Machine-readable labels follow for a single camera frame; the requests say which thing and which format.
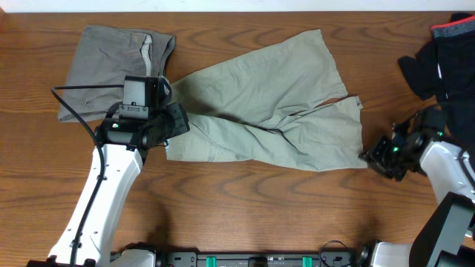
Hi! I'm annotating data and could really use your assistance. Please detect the grey shorts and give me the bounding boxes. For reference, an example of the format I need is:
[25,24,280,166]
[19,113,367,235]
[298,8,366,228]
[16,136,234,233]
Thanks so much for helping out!
[62,25,175,122]

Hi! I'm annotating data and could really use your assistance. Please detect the beige shorts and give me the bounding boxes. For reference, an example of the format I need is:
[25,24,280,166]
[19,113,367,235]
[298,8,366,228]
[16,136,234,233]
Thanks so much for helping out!
[166,30,365,172]

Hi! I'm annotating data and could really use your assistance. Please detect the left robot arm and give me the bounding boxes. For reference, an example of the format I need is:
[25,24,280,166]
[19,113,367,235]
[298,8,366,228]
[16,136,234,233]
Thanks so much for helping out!
[27,76,190,267]

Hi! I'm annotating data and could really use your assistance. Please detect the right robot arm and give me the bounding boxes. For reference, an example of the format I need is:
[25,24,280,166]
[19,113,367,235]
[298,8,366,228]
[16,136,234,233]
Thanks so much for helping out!
[356,107,474,267]

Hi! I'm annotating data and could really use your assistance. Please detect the dark garment red trim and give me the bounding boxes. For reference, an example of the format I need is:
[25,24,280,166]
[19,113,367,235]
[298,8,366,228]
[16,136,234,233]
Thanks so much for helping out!
[398,13,474,147]

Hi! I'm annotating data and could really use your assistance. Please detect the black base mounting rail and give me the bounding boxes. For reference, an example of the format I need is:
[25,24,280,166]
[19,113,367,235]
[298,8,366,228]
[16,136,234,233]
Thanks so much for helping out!
[109,243,372,267]

